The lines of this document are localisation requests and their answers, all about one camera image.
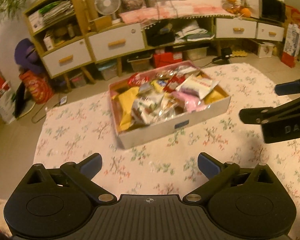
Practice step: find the red and white candy bag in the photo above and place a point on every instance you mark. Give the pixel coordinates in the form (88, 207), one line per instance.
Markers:
(174, 82)

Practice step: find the white long snack packet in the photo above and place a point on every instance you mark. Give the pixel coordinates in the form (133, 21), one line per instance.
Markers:
(197, 87)

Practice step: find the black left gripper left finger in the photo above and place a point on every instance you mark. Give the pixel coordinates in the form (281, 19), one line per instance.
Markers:
(81, 174)

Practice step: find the pink and silver cardboard box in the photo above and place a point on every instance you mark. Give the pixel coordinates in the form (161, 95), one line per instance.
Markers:
(175, 119)

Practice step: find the pink snack packet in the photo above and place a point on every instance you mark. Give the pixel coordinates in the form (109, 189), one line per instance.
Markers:
(189, 103)

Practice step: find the black microwave oven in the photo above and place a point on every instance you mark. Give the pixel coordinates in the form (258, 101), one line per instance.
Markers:
(273, 10)

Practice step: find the red paper bag at right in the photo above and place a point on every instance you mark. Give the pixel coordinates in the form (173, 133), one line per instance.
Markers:
(291, 47)

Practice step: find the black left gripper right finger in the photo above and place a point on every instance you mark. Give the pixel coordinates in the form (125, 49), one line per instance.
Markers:
(218, 174)

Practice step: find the oranges on fruit stand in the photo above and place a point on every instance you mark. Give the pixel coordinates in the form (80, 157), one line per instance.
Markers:
(240, 8)

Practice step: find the floral tablecloth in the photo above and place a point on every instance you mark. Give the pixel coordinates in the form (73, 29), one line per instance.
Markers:
(165, 166)

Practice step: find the large yellow snack pack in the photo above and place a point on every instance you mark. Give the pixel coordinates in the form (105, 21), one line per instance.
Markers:
(126, 100)

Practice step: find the white pecan kernel bag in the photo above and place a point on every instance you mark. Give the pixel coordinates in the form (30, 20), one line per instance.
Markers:
(147, 110)

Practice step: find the purple plush toy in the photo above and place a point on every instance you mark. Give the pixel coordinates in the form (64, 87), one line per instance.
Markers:
(27, 57)

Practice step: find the wooden cabinet with white drawers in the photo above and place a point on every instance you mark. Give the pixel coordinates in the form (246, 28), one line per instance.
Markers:
(100, 40)

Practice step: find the orange red gift bag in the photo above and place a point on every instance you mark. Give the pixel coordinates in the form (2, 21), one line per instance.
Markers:
(38, 85)

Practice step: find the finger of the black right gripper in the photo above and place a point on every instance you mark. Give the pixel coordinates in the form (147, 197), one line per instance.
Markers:
(256, 115)
(288, 88)

